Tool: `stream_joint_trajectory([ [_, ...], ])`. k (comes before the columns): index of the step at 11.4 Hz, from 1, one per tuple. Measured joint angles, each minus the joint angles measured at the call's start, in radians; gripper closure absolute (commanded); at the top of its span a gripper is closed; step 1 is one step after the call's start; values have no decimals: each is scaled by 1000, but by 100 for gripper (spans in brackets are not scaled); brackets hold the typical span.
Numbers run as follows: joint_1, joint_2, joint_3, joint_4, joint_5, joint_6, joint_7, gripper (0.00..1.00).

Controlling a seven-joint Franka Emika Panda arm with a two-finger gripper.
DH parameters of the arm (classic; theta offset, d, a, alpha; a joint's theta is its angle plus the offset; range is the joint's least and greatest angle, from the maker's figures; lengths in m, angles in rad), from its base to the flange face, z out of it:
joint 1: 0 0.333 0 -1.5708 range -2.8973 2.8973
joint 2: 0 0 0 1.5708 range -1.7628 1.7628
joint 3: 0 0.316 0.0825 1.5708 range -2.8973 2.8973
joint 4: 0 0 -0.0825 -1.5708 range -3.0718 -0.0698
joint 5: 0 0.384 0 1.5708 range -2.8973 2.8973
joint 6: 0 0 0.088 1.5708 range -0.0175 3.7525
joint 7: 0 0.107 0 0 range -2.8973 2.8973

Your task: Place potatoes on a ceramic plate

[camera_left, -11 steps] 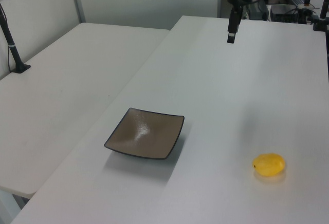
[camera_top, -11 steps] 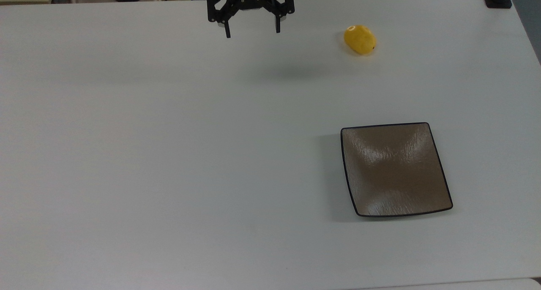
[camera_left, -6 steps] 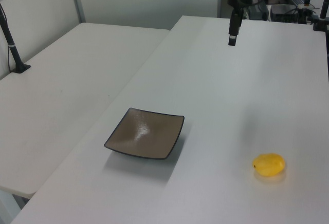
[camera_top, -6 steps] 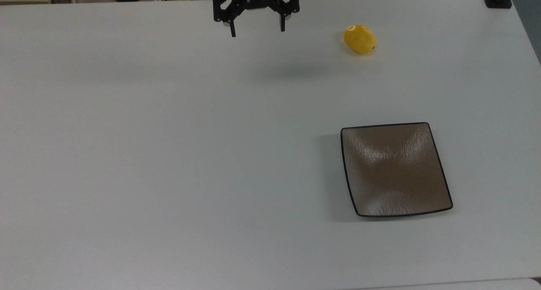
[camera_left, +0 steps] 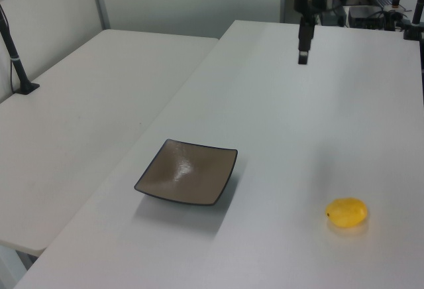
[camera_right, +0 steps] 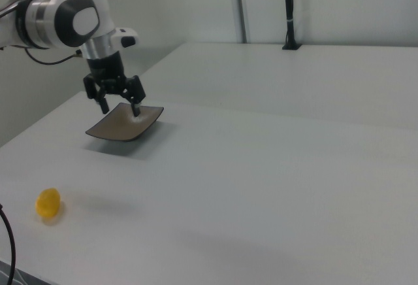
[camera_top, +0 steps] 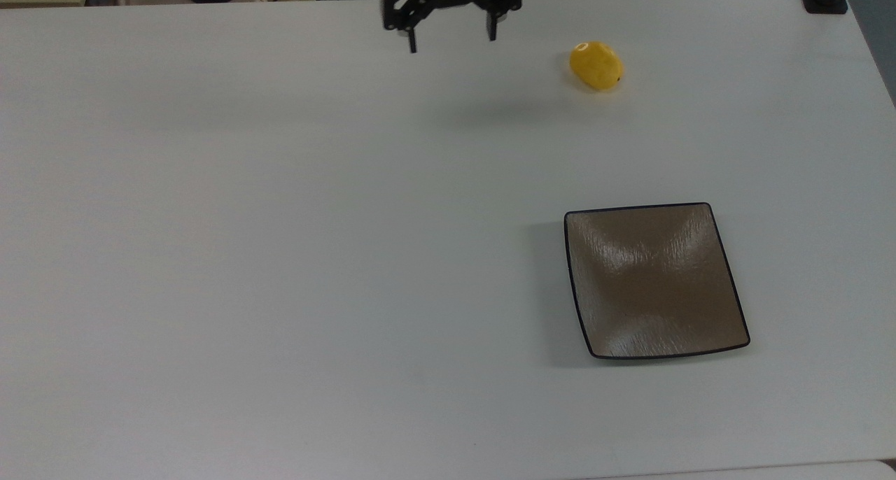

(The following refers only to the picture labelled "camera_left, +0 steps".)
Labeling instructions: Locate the Franka gripper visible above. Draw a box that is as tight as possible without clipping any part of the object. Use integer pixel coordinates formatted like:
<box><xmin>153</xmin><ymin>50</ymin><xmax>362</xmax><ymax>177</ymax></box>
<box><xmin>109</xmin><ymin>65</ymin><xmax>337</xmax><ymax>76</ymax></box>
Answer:
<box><xmin>293</xmin><ymin>0</ymin><xmax>329</xmax><ymax>65</ymax></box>

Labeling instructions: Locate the yellow lemon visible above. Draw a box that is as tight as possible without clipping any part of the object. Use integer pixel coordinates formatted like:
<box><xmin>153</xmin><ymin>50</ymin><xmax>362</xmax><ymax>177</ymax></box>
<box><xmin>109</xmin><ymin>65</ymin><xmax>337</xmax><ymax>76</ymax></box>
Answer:
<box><xmin>325</xmin><ymin>197</ymin><xmax>368</xmax><ymax>228</ymax></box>

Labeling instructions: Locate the square brown ceramic plate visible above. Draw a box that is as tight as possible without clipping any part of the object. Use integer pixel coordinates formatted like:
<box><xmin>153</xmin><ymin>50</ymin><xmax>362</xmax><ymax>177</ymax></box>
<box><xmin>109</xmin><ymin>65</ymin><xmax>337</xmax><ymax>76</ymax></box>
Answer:
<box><xmin>133</xmin><ymin>139</ymin><xmax>239</xmax><ymax>207</ymax></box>

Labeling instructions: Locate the black electronics box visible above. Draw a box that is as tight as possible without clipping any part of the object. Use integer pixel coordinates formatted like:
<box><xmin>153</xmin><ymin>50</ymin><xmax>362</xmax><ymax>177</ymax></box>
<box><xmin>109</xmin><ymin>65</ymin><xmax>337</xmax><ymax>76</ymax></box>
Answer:
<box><xmin>347</xmin><ymin>5</ymin><xmax>387</xmax><ymax>29</ymax></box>

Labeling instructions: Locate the emergency stop button box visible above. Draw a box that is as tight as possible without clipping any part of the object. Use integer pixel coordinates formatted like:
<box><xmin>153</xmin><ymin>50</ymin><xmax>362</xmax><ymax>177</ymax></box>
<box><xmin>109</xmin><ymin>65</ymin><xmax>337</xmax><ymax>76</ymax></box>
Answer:
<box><xmin>384</xmin><ymin>0</ymin><xmax>409</xmax><ymax>13</ymax></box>

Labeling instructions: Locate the grey metal cabinet post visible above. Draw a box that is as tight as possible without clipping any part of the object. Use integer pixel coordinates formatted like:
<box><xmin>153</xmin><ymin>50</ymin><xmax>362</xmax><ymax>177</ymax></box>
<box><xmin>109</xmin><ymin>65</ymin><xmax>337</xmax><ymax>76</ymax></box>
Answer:
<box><xmin>280</xmin><ymin>0</ymin><xmax>296</xmax><ymax>23</ymax></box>

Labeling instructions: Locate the black clamp camera pole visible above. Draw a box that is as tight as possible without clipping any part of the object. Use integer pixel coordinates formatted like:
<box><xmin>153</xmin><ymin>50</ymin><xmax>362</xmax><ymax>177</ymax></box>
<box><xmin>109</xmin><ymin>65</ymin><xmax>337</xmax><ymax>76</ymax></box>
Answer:
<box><xmin>401</xmin><ymin>0</ymin><xmax>424</xmax><ymax>41</ymax></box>

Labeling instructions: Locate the black camera pole with base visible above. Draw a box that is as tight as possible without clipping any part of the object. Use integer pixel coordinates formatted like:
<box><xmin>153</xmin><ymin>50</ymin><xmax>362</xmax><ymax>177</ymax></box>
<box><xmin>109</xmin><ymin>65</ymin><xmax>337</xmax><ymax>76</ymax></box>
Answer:
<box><xmin>0</xmin><ymin>3</ymin><xmax>40</xmax><ymax>96</ymax></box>

